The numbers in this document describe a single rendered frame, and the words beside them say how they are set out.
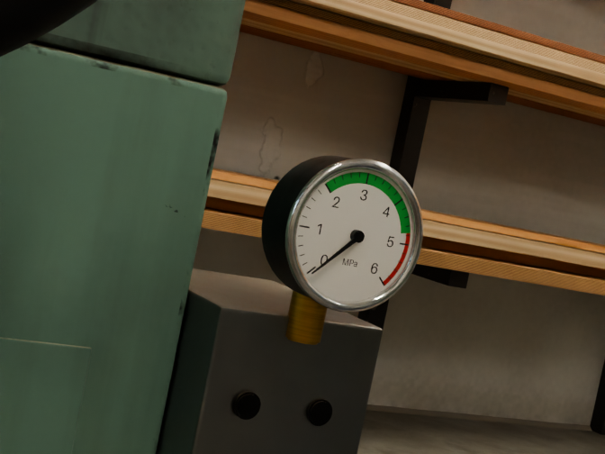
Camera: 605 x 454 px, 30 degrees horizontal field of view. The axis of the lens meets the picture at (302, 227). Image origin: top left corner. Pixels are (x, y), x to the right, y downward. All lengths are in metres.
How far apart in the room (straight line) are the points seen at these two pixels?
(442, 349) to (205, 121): 3.12
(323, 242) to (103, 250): 0.10
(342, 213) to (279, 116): 2.74
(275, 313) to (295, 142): 2.75
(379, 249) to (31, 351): 0.15
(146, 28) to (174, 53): 0.02
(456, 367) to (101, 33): 3.21
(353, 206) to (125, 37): 0.12
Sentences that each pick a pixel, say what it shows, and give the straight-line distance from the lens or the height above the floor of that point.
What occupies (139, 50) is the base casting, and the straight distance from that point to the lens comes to 0.48.
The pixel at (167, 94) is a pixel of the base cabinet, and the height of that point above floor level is 0.70.
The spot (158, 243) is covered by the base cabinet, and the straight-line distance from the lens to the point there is 0.49.
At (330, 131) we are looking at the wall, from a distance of 3.27.
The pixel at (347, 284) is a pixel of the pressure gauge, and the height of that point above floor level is 0.64.
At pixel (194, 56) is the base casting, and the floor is 0.72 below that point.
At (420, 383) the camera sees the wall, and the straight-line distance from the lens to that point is 3.58.
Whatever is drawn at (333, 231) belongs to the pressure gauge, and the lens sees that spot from 0.45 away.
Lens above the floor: 0.68
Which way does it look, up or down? 3 degrees down
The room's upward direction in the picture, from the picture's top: 12 degrees clockwise
